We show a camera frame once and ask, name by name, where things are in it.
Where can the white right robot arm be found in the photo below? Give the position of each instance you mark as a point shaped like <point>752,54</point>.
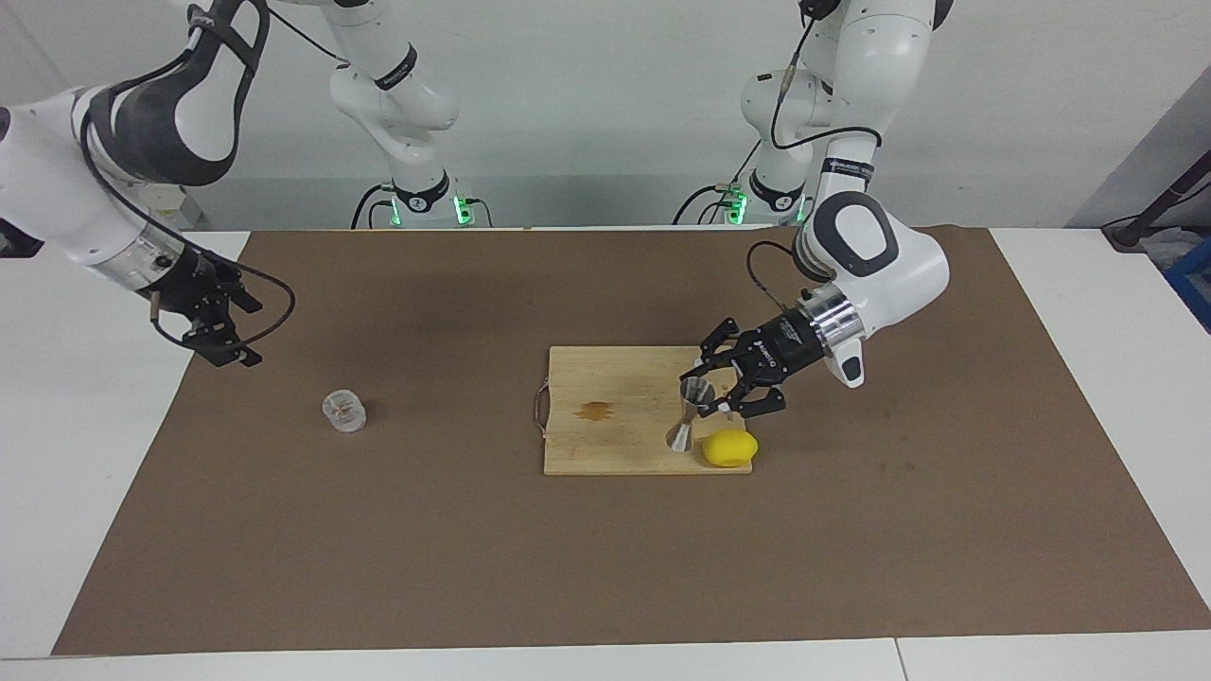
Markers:
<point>47,180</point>

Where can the steel double jigger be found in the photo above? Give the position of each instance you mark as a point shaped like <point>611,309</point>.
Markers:
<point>683,437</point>

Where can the clear glass cup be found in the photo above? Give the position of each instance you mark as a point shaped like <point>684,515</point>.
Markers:
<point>344,411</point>

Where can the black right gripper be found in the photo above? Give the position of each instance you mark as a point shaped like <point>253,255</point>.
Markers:
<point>194,288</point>

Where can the brown paper table mat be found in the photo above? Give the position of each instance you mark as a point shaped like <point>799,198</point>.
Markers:
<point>378,549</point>

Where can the bamboo cutting board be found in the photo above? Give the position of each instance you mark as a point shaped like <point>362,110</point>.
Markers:
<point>624,445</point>

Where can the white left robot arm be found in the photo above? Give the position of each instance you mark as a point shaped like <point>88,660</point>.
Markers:
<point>908,265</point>

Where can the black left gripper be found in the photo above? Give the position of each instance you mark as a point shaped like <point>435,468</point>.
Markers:
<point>785,348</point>

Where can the black stand pole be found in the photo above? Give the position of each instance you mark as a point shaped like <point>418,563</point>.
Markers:
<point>1159,203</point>

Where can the white power strip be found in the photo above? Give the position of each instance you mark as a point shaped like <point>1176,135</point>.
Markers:
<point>184,208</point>

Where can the black clamp mount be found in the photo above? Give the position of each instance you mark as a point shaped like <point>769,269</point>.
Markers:
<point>19,244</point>

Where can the yellow lemon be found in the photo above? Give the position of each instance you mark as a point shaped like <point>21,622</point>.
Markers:
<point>729,448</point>

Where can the clear plastic bag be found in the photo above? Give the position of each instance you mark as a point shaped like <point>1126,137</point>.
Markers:
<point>1164,248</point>

